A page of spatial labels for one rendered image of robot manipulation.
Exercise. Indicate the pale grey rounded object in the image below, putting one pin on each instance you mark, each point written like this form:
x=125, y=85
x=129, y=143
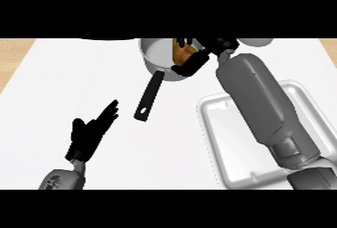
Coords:
x=256, y=42

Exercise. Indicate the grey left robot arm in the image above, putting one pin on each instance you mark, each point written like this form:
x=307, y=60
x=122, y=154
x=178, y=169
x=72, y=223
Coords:
x=61, y=179

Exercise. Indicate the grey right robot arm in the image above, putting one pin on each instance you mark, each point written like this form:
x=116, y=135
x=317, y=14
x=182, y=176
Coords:
x=264, y=107

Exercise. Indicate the brown pear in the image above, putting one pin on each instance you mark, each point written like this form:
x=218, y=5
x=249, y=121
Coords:
x=181, y=55

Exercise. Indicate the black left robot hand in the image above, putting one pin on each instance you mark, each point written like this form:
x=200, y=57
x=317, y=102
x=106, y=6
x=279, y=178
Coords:
x=91, y=133

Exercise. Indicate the white plastic tray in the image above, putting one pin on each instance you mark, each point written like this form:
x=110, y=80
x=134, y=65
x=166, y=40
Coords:
x=228, y=139

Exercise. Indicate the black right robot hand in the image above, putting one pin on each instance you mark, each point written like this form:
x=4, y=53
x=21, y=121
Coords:
x=193, y=63

